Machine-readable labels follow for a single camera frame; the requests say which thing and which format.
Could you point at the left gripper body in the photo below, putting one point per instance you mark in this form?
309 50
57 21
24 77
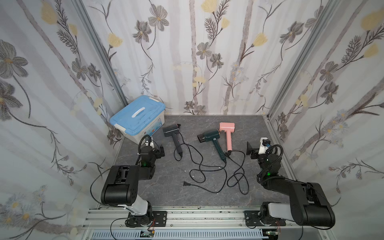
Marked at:
159 151

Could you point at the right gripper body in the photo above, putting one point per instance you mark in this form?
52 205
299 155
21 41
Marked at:
254 151

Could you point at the pink hair dryer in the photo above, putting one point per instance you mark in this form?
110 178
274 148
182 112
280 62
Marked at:
228 128

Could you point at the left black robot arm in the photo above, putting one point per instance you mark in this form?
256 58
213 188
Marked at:
121 188

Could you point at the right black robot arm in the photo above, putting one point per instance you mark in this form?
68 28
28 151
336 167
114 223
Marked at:
307 205

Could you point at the black hair dryer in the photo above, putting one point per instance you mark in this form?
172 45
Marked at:
173 131

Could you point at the dark green hair dryer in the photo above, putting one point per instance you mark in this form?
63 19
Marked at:
238 178

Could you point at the blue lidded storage box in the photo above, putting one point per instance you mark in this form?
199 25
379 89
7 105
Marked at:
143 116

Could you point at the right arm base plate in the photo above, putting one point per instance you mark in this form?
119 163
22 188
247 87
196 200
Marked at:
253 219

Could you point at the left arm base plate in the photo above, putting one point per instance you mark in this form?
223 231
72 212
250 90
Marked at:
157 218

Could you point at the aluminium mounting rail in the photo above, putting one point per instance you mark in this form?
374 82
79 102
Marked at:
195 223

